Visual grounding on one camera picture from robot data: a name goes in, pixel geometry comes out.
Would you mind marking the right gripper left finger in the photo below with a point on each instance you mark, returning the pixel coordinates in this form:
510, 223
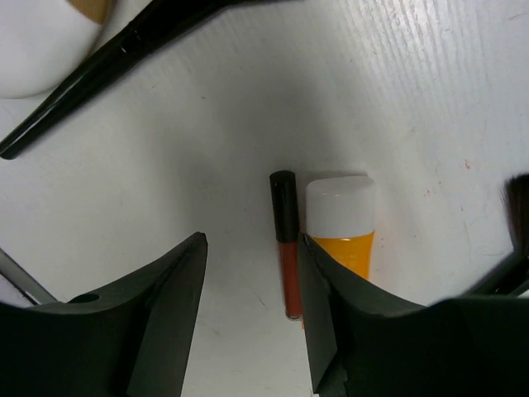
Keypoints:
131, 337

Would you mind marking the brown red lip gloss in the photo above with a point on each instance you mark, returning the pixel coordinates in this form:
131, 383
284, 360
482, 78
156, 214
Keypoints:
284, 196

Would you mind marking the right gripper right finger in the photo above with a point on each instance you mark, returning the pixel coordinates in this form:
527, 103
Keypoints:
363, 341

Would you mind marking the orange cream tube white cap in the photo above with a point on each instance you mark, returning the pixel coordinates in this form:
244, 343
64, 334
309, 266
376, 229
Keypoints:
340, 217

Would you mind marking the white beige makeup sponge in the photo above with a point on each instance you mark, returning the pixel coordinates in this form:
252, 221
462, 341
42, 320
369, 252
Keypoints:
44, 41

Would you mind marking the black powder brush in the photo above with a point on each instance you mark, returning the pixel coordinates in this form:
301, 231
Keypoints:
158, 24

